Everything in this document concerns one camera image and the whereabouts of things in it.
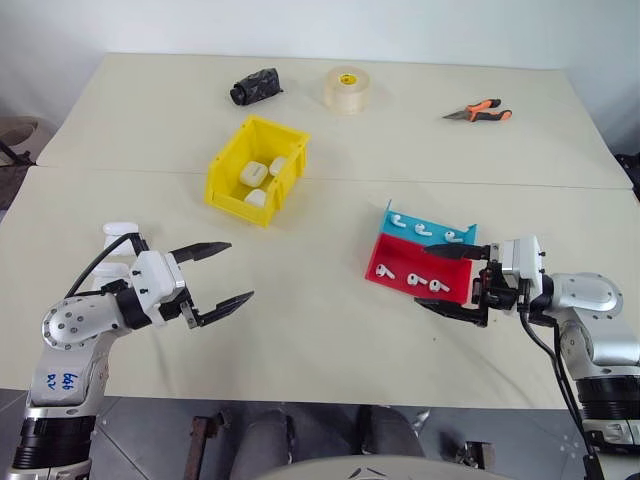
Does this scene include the black rolled bag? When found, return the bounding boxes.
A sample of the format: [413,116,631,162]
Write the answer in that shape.
[228,65,287,108]

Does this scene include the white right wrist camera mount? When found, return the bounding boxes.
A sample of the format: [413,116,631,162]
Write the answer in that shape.
[498,235,547,312]

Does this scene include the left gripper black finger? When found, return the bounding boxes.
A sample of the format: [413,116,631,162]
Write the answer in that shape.
[168,241,233,266]
[196,290,256,329]

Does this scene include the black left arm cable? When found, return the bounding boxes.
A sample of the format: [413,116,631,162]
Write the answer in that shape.
[64,231,151,301]

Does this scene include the dark stool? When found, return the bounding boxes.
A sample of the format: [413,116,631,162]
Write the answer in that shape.
[0,114,47,167]

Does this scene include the rusty metal bracket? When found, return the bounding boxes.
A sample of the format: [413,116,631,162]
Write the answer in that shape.
[182,413,225,480]

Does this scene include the orange black pliers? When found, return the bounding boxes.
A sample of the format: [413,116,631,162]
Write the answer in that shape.
[441,98,514,125]

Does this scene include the small metal floor bracket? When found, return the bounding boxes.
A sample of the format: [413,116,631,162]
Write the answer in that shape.
[451,438,497,470]

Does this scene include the yellow plastic bin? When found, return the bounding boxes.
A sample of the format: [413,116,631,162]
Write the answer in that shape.
[203,114,312,230]

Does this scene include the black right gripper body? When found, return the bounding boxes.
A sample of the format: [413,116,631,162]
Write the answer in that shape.
[469,242,532,327]

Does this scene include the blue tray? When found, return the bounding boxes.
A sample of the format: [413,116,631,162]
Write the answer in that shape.
[377,198,480,247]

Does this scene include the clear tape roll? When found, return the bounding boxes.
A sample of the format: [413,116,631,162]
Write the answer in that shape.
[322,64,373,117]

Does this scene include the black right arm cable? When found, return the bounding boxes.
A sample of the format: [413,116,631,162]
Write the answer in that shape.
[518,303,607,480]

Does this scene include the red tray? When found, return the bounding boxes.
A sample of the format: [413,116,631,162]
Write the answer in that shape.
[363,232,477,308]

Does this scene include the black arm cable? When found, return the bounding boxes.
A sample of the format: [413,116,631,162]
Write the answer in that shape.
[518,303,607,480]
[64,231,151,301]

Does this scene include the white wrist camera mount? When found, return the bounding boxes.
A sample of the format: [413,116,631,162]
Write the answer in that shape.
[129,249,188,329]
[498,235,547,312]

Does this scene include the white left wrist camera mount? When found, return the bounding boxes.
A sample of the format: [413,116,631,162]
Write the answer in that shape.
[129,249,188,329]

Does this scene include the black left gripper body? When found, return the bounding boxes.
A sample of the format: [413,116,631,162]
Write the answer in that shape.
[159,288,205,331]

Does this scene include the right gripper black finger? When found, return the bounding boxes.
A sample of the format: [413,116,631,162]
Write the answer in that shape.
[423,242,493,262]
[413,296,490,329]

